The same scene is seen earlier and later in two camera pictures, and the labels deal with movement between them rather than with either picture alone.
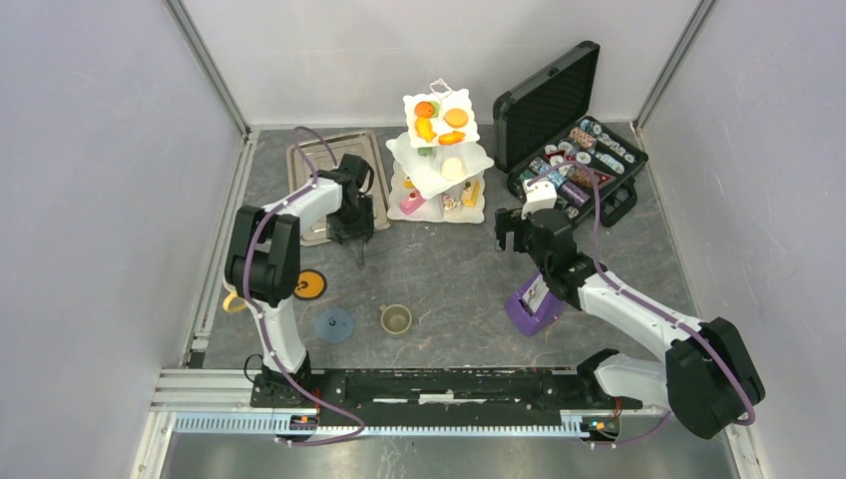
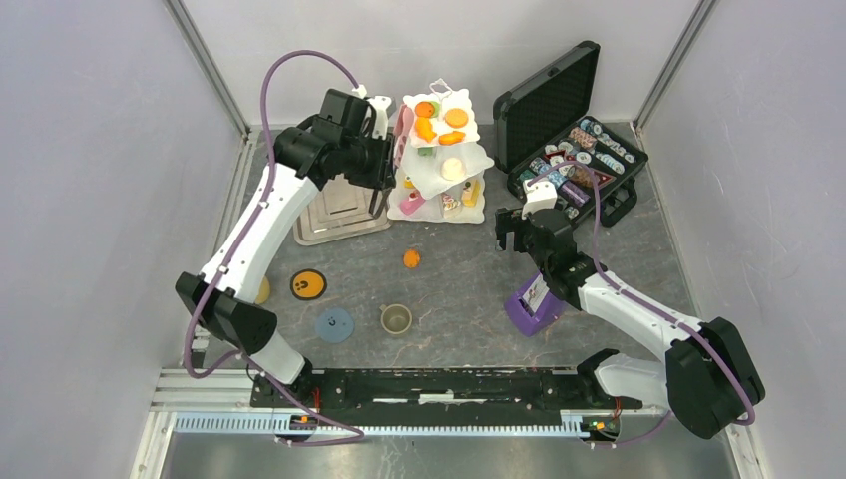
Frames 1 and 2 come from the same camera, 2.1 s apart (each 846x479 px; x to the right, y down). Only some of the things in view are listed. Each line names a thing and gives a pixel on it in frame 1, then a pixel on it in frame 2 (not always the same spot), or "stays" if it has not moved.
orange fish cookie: [450, 139] stays
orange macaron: [424, 109] stays
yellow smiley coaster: [311, 284] stays
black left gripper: [363, 227] -> [382, 175]
